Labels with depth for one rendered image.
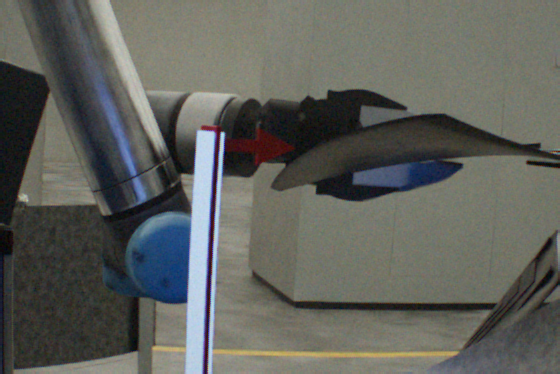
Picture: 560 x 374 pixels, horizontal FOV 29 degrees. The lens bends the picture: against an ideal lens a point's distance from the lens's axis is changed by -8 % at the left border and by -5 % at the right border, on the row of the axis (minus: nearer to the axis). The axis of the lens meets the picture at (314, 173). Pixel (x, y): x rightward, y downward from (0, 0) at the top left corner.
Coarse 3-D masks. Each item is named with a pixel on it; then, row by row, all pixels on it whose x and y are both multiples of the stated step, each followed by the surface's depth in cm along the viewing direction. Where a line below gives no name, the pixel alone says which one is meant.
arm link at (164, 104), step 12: (156, 96) 102; (168, 96) 102; (180, 96) 102; (156, 108) 101; (168, 108) 101; (180, 108) 100; (156, 120) 100; (168, 120) 100; (168, 132) 100; (168, 144) 100; (180, 168) 101
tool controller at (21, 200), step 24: (0, 72) 121; (24, 72) 123; (0, 96) 121; (24, 96) 123; (48, 96) 125; (0, 120) 122; (24, 120) 123; (0, 144) 122; (24, 144) 124; (0, 168) 122; (24, 168) 124; (0, 192) 122; (0, 216) 123
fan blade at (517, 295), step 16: (544, 256) 103; (528, 272) 104; (544, 272) 99; (512, 288) 106; (528, 288) 101; (544, 288) 98; (496, 304) 109; (512, 304) 102; (528, 304) 99; (496, 320) 103; (512, 320) 99; (480, 336) 105
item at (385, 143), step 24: (408, 120) 72; (432, 120) 71; (456, 120) 71; (336, 144) 78; (360, 144) 78; (384, 144) 79; (408, 144) 79; (432, 144) 79; (456, 144) 78; (480, 144) 77; (504, 144) 76; (528, 144) 91; (288, 168) 84; (312, 168) 85; (336, 168) 87; (360, 168) 89
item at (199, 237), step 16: (208, 144) 72; (208, 160) 72; (208, 176) 72; (208, 192) 72; (208, 208) 72; (192, 224) 74; (192, 240) 74; (192, 256) 74; (192, 272) 74; (192, 288) 74; (192, 304) 74; (192, 320) 74; (192, 336) 74; (192, 352) 74; (192, 368) 74
